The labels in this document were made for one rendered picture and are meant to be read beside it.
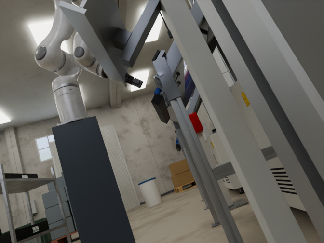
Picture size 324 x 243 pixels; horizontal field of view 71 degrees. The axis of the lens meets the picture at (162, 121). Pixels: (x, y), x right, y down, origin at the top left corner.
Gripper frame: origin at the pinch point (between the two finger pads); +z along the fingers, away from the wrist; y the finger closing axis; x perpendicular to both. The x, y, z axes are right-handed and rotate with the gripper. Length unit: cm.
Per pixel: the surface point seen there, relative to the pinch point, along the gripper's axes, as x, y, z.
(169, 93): -2.8, 14.4, 18.5
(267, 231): -29, 37, 57
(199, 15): 33.8, 10.0, 13.8
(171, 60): 11.0, 10.0, 12.1
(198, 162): -20.3, 14.0, 38.0
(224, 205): -29, 14, 51
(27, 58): 50, -368, -435
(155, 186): -86, -468, -26
